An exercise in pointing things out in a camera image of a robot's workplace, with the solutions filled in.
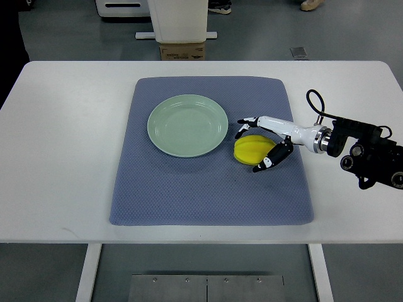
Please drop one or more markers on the white table leg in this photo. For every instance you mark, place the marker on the white table leg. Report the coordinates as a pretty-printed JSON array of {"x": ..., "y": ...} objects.
[
  {"x": 89, "y": 272},
  {"x": 320, "y": 273}
]

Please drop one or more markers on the white appliance with slot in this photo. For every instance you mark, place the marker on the white appliance with slot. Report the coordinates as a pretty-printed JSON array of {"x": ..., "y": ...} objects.
[{"x": 122, "y": 9}]

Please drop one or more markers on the right white table leg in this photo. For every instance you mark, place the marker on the right white table leg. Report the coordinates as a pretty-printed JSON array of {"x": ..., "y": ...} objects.
[{"x": 320, "y": 273}]

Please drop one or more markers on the dark clothed person at left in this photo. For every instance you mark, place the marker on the dark clothed person at left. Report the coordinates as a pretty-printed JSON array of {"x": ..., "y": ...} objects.
[{"x": 13, "y": 52}]

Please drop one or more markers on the metal floor plate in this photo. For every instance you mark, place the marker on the metal floor plate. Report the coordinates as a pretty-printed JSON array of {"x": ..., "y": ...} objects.
[{"x": 206, "y": 288}]

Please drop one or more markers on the left white table leg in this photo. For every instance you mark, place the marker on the left white table leg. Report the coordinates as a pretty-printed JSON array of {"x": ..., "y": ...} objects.
[{"x": 89, "y": 272}]

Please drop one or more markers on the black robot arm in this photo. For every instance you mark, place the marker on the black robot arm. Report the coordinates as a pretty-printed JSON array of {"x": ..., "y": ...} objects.
[{"x": 373, "y": 158}]

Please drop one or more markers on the beige shoe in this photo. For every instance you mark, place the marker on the beige shoe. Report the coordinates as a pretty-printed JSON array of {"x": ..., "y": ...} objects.
[{"x": 310, "y": 5}]

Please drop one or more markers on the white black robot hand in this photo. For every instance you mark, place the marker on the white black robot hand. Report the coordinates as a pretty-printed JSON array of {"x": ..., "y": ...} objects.
[{"x": 290, "y": 133}]

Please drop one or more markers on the white pedestal stand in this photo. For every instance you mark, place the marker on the white pedestal stand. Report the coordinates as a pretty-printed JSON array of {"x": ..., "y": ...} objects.
[{"x": 178, "y": 21}]

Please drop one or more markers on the blue textured mat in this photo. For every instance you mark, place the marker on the blue textured mat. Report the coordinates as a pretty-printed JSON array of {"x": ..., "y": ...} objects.
[{"x": 154, "y": 188}]

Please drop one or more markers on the cardboard box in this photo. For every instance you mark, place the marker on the cardboard box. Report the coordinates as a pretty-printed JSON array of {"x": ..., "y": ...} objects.
[{"x": 182, "y": 51}]

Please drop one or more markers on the light green plate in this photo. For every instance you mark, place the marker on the light green plate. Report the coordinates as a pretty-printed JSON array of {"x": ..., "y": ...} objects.
[{"x": 187, "y": 125}]

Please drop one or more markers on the black white sneaker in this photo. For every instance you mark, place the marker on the black white sneaker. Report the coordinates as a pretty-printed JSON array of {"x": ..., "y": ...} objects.
[{"x": 220, "y": 7}]

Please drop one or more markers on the grey floor outlet cover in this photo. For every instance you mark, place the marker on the grey floor outlet cover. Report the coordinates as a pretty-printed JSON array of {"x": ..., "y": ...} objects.
[{"x": 298, "y": 52}]

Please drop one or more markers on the yellow starfruit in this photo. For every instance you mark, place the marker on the yellow starfruit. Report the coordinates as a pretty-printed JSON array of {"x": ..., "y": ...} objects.
[{"x": 252, "y": 149}]

